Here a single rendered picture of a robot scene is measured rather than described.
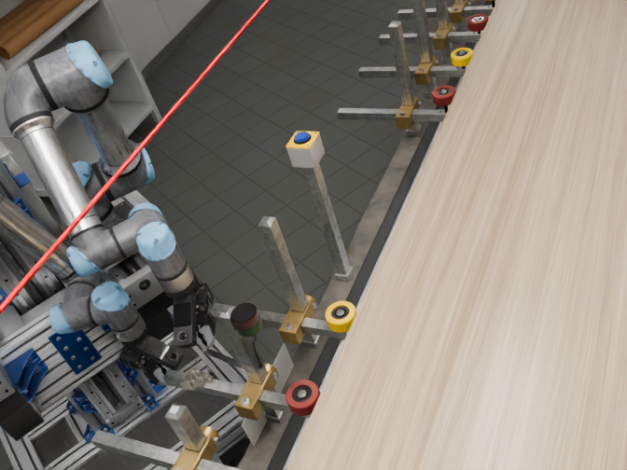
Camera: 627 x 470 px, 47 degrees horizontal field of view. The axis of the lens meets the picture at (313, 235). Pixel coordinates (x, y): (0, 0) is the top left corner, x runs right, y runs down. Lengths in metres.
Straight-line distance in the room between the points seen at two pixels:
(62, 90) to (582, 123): 1.47
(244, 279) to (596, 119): 1.77
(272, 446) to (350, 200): 1.92
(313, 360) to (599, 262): 0.79
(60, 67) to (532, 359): 1.21
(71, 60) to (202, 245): 2.09
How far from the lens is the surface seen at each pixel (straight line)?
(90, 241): 1.61
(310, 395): 1.69
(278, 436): 1.90
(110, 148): 1.90
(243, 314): 1.59
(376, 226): 2.34
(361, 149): 3.91
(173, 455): 1.65
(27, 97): 1.68
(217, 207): 3.84
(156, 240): 1.50
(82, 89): 1.70
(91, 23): 4.67
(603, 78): 2.50
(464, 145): 2.26
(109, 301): 1.72
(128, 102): 4.90
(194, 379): 1.87
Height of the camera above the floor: 2.24
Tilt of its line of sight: 40 degrees down
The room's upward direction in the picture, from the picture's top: 19 degrees counter-clockwise
